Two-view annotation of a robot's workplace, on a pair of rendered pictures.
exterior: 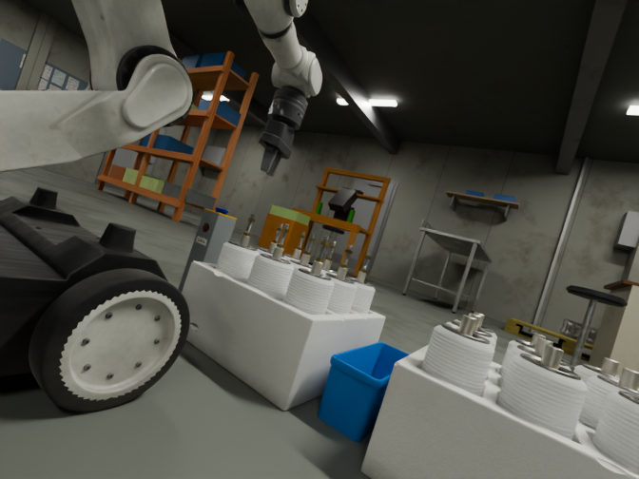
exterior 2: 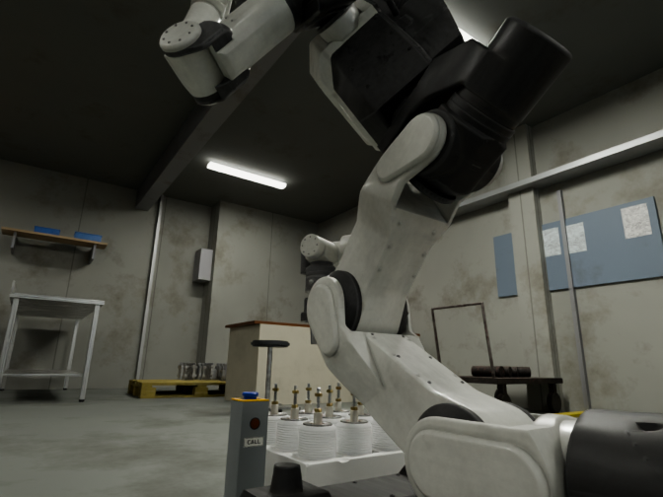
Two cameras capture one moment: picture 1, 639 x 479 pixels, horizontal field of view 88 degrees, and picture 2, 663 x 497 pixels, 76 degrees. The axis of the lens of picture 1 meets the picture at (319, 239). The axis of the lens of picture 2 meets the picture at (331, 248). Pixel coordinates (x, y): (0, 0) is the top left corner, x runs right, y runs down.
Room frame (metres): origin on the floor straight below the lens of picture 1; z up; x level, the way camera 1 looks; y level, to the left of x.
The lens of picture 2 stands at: (0.40, 1.25, 0.40)
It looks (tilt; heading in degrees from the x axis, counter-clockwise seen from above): 15 degrees up; 292
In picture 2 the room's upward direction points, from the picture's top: 1 degrees clockwise
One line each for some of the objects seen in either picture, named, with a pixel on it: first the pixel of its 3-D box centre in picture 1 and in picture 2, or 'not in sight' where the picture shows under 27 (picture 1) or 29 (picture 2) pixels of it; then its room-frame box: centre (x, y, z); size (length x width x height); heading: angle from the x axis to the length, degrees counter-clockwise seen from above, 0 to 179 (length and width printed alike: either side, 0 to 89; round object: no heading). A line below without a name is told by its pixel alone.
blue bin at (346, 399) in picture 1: (372, 383); not in sight; (0.74, -0.21, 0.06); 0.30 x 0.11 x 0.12; 149
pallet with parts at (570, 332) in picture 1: (571, 335); (191, 378); (4.15, -3.38, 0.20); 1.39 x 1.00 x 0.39; 57
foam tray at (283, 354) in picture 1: (284, 322); (328, 477); (0.89, 0.02, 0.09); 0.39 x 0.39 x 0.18; 57
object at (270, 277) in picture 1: (263, 296); (353, 459); (0.79, 0.08, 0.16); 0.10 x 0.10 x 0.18
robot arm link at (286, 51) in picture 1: (275, 16); not in sight; (0.66, 0.22, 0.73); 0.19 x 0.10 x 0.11; 170
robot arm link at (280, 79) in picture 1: (293, 88); (316, 258); (0.87, 0.19, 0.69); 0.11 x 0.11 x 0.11; 80
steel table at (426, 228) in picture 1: (453, 272); (45, 344); (5.34, -2.22, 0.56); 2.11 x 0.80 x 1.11; 147
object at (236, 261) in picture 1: (231, 279); (316, 463); (0.85, 0.18, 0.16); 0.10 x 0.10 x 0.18
